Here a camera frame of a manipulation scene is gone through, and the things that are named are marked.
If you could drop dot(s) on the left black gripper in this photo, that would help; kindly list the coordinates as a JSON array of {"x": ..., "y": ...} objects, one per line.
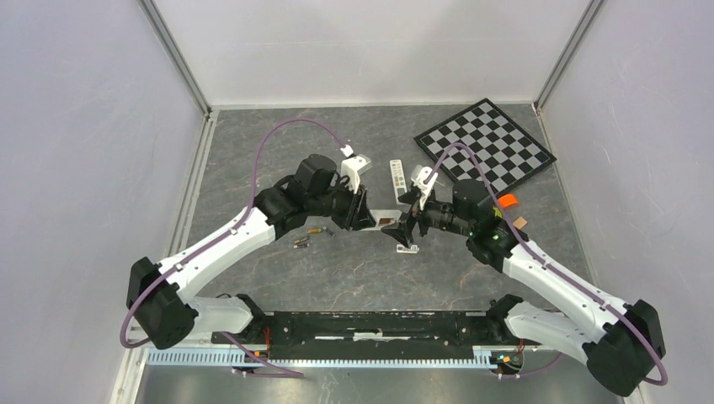
[{"x": 358, "y": 216}]

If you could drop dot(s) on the small white remote with buttons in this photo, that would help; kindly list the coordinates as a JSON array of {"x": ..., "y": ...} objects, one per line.
[{"x": 399, "y": 181}]

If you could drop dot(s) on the black white checkerboard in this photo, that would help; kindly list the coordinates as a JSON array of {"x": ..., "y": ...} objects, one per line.
[{"x": 508, "y": 154}]

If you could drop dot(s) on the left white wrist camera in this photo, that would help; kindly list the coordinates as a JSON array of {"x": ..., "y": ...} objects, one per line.
[{"x": 353, "y": 166}]

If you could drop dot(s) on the white slotted cable duct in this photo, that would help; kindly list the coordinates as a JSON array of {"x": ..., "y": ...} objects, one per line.
[{"x": 235, "y": 357}]

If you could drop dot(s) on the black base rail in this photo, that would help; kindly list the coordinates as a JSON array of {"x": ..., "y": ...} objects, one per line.
[{"x": 355, "y": 335}]

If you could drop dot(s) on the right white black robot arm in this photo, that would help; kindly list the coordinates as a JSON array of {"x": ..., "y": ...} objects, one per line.
[{"x": 618, "y": 342}]

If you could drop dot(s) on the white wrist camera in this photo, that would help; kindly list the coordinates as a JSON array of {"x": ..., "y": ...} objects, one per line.
[
  {"x": 353, "y": 166},
  {"x": 424, "y": 179}
]

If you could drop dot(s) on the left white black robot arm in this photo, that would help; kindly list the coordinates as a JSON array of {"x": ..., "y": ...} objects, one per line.
[{"x": 163, "y": 297}]

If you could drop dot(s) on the white battery cover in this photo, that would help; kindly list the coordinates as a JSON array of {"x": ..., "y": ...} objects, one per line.
[{"x": 413, "y": 249}]

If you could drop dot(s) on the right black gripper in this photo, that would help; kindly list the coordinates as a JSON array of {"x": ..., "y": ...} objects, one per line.
[{"x": 404, "y": 226}]

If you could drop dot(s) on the white remote control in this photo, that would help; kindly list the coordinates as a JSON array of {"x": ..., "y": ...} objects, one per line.
[{"x": 385, "y": 218}]

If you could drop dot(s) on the tan wooden block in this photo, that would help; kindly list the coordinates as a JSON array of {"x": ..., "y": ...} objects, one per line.
[{"x": 520, "y": 222}]

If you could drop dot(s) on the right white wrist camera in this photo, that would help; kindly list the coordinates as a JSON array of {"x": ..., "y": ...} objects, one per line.
[{"x": 424, "y": 179}]

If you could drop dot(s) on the orange curved block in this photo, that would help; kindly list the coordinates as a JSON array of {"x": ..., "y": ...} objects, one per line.
[{"x": 508, "y": 201}]

